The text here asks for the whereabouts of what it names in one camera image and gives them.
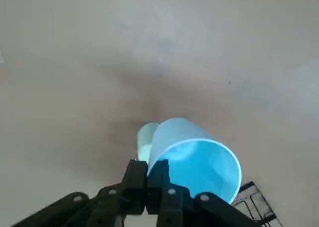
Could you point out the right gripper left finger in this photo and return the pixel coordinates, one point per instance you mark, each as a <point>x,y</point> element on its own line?
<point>134,182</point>

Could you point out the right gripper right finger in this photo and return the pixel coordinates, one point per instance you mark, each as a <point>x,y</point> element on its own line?
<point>162,187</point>

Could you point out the pale green plastic cup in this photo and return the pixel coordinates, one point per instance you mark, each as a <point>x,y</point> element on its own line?
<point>144,142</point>

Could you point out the blue plastic cup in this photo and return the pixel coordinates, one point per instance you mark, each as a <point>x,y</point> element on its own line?
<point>199,167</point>

